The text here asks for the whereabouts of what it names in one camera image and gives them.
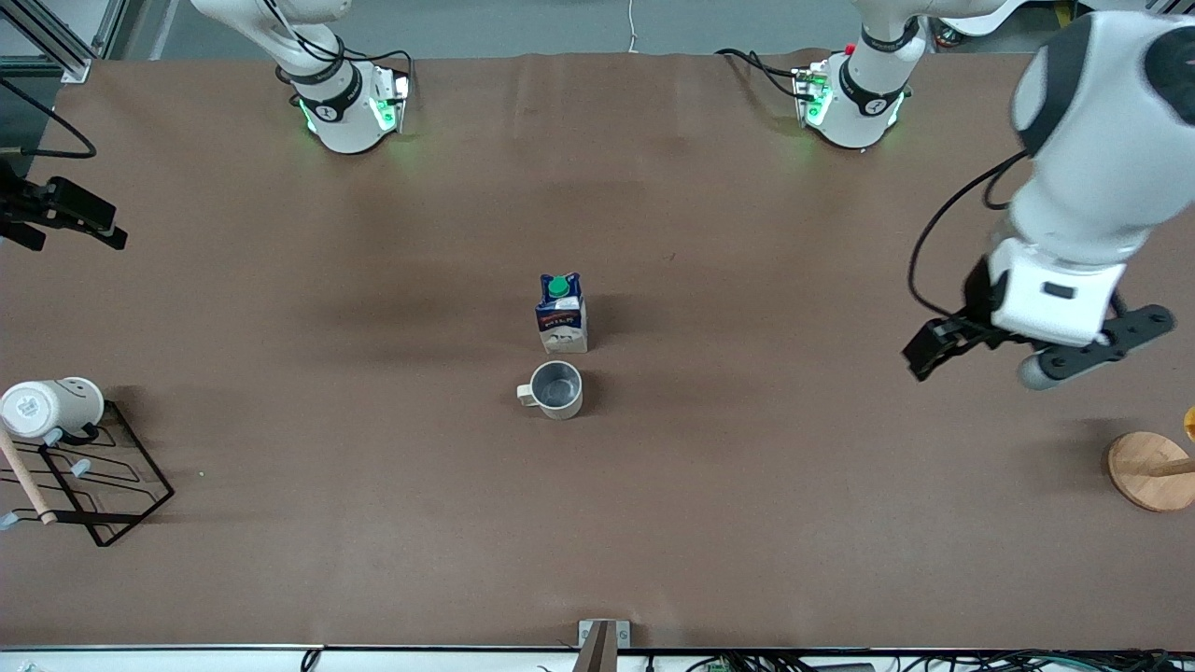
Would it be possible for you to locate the blue white milk carton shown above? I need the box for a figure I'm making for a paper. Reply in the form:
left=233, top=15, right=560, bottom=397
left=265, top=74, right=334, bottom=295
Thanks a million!
left=535, top=272, right=590, bottom=355

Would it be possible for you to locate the grey cup with handle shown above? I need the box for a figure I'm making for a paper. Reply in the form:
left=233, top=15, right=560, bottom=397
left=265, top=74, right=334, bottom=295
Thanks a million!
left=516, top=360, right=584, bottom=421

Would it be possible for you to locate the white mug with face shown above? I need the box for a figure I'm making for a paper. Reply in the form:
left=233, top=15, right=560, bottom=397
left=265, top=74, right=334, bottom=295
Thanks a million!
left=0, top=377, right=105, bottom=441

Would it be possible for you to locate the round wooden stand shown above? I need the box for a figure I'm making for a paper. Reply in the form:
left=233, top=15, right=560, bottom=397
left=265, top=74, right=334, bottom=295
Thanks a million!
left=1107, top=430, right=1195, bottom=513

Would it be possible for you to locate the wooden stick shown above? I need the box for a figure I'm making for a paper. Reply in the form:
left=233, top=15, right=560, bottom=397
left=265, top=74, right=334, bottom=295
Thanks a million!
left=0, top=425, right=58, bottom=526

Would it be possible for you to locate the white rounded equipment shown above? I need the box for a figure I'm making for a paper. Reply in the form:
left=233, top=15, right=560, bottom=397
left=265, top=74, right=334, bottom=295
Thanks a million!
left=934, top=0, right=1030, bottom=40

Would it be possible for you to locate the black wire mug rack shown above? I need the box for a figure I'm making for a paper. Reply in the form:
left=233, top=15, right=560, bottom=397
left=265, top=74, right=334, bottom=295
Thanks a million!
left=0, top=400, right=176, bottom=549

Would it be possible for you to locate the black left arm base cable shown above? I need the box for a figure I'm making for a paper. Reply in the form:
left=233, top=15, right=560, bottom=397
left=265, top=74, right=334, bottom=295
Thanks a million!
left=715, top=48, right=809, bottom=101

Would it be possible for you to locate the black arm base cable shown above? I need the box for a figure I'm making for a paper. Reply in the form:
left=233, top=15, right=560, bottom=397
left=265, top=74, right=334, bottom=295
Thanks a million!
left=715, top=48, right=809, bottom=101
left=280, top=19, right=416, bottom=99

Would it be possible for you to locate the black right arm base cable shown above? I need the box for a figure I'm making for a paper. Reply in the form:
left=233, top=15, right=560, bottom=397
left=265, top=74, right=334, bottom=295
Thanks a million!
left=280, top=19, right=416, bottom=99

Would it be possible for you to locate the grey metal camera mount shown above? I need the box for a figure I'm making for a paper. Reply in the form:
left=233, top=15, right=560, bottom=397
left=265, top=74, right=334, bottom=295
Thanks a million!
left=571, top=619, right=632, bottom=672

